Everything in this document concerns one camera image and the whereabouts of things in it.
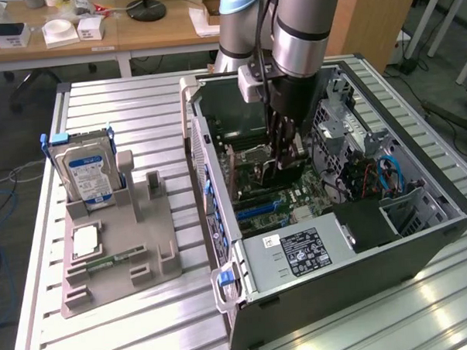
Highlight hard disk blue caddy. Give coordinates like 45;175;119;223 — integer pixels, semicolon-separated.
39;125;128;214

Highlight black open PC case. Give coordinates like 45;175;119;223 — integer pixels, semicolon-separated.
177;54;467;350

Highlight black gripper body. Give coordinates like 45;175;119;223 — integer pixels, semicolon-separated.
267;70;324;128

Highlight blue wire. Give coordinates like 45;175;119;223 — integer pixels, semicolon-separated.
376;154;409;196

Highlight black plastic shroud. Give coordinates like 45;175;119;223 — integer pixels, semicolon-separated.
332;196;403;256

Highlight white round holder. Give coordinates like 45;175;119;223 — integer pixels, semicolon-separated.
40;17;81;50

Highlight black chair base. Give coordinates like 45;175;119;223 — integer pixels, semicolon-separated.
2;65;64;115

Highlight cardboard box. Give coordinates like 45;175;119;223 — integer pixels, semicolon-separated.
202;0;224;17

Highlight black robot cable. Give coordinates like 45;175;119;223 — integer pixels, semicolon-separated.
249;0;288;105

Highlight blue floor cable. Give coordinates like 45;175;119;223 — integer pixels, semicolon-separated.
0;184;24;331

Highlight blue card retainer clip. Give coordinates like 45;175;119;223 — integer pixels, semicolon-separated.
202;164;215;199
210;197;222;225
216;221;229;258

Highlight white table frame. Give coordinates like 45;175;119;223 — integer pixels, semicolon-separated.
401;0;467;88

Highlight white floor cable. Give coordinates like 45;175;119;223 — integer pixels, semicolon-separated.
0;158;50;185

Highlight black power adapter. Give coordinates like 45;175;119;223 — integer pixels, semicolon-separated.
398;57;421;76

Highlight white paper sheets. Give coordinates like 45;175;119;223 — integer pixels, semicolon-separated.
188;5;223;39

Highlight red wire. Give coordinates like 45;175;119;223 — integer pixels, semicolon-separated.
363;163;379;200

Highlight black expansion slot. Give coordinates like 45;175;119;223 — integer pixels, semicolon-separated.
233;194;278;214

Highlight blue expansion slot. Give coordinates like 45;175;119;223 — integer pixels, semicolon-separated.
234;200;282;223

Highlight grey hinged disk bay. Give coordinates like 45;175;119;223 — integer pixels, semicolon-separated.
376;180;452;242

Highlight white box black top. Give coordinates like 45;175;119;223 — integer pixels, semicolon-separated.
0;21;33;50

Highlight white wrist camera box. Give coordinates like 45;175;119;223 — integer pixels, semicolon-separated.
237;63;274;105

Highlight green motherboard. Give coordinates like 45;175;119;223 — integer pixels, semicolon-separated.
211;122;340;241

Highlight metal disk bay cage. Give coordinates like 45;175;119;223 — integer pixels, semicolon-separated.
309;94;373;169

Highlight green RAM stick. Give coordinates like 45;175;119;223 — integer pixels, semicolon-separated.
85;252;133;273

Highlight silver chipset heatsink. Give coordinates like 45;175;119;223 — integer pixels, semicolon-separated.
294;204;319;223

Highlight black monitor stand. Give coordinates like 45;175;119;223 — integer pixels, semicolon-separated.
125;0;168;24

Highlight small grey packet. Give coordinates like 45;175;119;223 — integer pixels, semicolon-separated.
68;0;92;15

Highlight RAM slot black latches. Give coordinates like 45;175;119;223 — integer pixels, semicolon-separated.
219;135;271;149
218;127;270;140

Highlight grey power supply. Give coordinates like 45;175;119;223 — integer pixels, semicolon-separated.
238;211;359;297

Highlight small white labelled box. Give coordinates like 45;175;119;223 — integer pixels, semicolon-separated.
75;15;108;43

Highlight CPU socket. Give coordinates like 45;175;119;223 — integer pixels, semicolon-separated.
238;146;273;166

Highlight grey parts rack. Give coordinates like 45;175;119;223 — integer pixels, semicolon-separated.
53;146;186;321

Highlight black stand base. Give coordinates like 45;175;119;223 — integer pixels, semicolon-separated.
421;94;467;137

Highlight wooden cabinet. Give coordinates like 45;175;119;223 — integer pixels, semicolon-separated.
318;0;427;78

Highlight silver CPU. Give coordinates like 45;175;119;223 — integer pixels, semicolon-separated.
71;226;102;260

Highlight black wire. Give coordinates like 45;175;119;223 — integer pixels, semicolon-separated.
311;132;359;203

